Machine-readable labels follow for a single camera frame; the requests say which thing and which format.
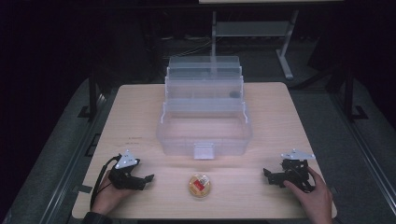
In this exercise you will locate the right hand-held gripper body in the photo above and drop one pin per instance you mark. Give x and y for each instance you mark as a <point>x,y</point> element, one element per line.
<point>295,172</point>

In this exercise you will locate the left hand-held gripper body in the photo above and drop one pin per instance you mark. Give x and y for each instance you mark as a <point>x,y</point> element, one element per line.
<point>124,179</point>

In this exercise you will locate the black metal stand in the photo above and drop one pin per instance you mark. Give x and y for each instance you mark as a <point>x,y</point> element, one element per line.
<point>92,93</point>
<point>350,96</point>

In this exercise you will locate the round yellow container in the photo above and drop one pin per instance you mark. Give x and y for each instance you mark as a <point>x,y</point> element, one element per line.
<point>199,185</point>

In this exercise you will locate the grey metal stand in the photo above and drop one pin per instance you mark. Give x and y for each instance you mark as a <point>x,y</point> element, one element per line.
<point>252,29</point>

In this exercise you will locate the clear plastic tiered storage box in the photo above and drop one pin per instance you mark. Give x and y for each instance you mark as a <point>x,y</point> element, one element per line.
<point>204,124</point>

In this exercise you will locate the metal floor rail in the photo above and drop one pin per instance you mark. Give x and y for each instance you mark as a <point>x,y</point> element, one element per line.
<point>71,161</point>
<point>364,146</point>

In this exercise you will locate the person's left hand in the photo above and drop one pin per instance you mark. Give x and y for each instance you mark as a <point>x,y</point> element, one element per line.
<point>107,196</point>

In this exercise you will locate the person's right hand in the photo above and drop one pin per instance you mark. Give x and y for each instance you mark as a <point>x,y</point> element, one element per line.
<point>316,199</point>

